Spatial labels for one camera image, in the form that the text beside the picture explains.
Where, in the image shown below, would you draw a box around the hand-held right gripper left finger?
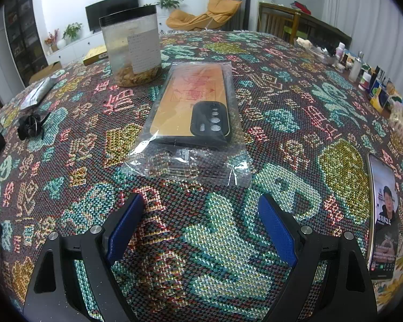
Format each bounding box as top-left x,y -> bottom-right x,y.
23,193 -> 145,322

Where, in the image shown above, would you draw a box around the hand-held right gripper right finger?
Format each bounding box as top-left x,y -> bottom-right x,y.
258,193 -> 377,322

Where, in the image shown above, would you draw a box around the patterned woven blanket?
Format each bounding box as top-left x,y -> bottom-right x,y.
0,30 -> 403,322

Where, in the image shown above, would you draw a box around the smartphone with lit screen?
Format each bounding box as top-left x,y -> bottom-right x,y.
366,152 -> 402,280

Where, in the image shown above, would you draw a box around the black hair clip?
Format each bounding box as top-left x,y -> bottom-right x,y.
17,111 -> 52,140

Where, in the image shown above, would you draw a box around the yellow floral cloth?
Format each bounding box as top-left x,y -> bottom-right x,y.
373,248 -> 403,322

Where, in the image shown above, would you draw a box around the phone case in clear bag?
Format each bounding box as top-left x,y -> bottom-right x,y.
121,61 -> 252,188

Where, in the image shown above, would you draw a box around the silver foil packet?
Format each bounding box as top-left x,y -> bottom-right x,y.
19,75 -> 61,111

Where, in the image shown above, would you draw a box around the brown cardboard box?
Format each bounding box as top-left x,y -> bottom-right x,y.
30,61 -> 63,83

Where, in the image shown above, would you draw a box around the yellow flat box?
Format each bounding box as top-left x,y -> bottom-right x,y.
83,45 -> 110,67

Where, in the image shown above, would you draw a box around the row of small bottles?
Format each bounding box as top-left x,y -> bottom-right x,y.
334,42 -> 403,115

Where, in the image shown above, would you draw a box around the white television console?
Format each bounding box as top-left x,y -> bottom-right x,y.
47,17 -> 175,66

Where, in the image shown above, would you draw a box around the clear plastic jar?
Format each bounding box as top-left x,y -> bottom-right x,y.
99,5 -> 163,88

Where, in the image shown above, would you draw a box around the red flowers in white vase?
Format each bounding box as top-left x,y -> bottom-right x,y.
44,28 -> 67,52

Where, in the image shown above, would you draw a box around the dark glass display cabinet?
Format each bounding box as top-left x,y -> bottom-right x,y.
3,0 -> 49,88

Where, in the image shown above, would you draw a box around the dark wooden chair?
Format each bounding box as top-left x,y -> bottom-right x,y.
257,2 -> 353,52

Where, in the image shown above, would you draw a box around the orange lounge chair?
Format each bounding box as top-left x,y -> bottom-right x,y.
165,0 -> 242,31

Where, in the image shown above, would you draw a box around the black flat television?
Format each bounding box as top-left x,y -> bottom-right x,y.
85,0 -> 139,34

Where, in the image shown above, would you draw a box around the leafy green potted plant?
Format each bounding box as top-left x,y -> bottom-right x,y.
154,0 -> 183,9

